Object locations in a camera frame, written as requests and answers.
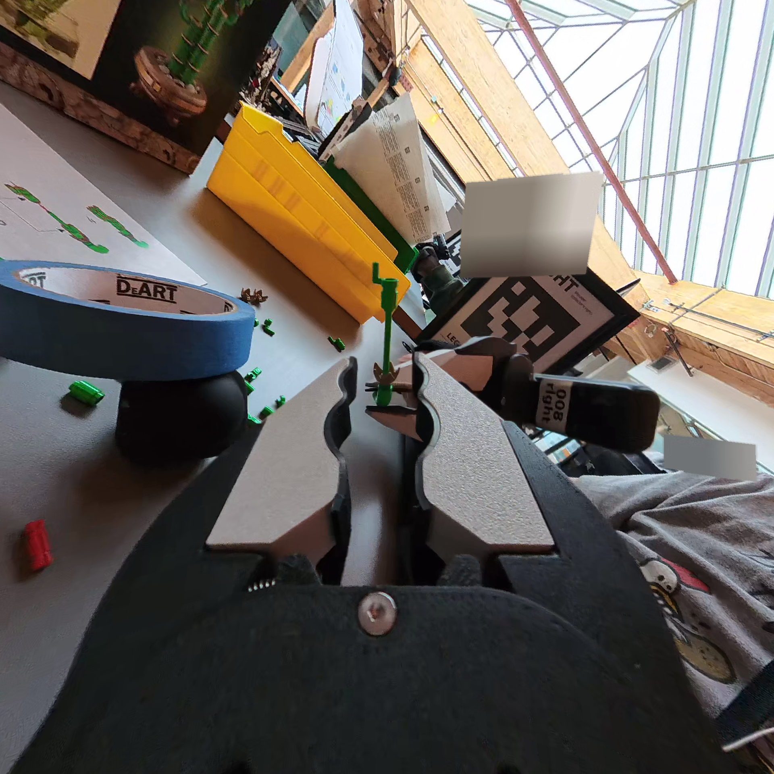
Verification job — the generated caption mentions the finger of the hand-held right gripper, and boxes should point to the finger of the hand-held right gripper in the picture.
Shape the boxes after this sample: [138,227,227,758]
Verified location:
[364,405,424,442]
[416,336,516,394]

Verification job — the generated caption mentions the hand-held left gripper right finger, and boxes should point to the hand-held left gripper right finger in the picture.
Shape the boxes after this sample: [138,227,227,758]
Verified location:
[412,352,557,566]

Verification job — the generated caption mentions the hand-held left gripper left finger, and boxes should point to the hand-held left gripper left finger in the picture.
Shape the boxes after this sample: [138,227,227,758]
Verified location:
[204,356,359,569]

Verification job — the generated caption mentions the green lego bamboo stem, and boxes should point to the green lego bamboo stem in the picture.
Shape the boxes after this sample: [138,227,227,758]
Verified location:
[369,262,401,407]

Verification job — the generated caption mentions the scattered small green lego pieces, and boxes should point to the scattered small green lego pieces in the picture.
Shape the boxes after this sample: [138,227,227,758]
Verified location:
[242,317,347,425]

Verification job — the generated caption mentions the red lego piece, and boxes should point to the red lego piece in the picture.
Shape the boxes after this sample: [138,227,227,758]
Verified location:
[23,518,54,573]

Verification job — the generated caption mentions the open lego instruction booklet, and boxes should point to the open lego instruction booklet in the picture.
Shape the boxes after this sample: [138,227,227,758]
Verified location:
[304,0,365,138]

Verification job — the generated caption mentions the white lego instruction sheet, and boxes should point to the white lego instruction sheet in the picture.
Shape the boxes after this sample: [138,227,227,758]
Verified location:
[0,103,208,289]

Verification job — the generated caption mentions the lego set box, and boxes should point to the lego set box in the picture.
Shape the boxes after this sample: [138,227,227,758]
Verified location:
[0,0,292,176]

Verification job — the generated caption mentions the black framed marker sign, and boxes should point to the black framed marker sign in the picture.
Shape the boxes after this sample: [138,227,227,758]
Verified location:
[417,266,642,376]

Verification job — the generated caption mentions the black rounded object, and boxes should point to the black rounded object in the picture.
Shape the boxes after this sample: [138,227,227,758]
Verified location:
[115,370,250,467]

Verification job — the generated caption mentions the person's grey printed shirt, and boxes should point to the person's grey printed shirt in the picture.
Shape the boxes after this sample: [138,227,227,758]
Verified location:
[568,468,774,752]

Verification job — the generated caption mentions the green plastic bin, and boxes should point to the green plastic bin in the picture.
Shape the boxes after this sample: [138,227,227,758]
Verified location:
[323,155,420,273]

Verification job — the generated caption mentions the blue masking tape roll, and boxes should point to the blue masking tape roll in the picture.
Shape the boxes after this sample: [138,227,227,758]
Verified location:
[0,259,256,383]

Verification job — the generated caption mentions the white printed tag sheet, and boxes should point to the white printed tag sheet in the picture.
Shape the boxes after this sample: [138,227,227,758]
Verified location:
[331,93,452,246]

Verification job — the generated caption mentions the stacked yellow plastic bins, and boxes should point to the stacked yellow plastic bins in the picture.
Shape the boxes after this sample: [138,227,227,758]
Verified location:
[206,102,412,324]

